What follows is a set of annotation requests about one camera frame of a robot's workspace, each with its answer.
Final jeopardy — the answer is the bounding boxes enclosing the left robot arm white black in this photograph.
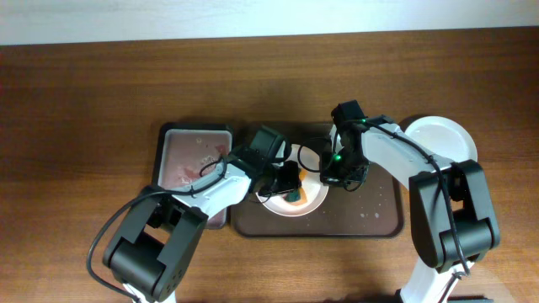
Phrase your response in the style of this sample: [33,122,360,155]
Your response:
[86,125,300,302]

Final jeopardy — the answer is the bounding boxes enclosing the white plate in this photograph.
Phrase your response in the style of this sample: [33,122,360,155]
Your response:
[405,116,478,162]

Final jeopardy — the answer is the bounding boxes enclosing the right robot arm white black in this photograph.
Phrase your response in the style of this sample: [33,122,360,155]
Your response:
[320,100,501,302]

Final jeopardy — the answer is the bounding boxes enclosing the green orange sponge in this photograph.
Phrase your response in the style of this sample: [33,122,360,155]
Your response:
[284,168,307,206]

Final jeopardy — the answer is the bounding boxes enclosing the large brown serving tray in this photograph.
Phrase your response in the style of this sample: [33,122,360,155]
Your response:
[230,120,404,239]

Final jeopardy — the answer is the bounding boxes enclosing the pale green plate front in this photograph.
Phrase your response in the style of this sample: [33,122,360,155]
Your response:
[255,144,328,217]

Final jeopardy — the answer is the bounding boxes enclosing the small tray with pink water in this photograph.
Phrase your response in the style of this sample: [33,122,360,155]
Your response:
[152,121,235,231]

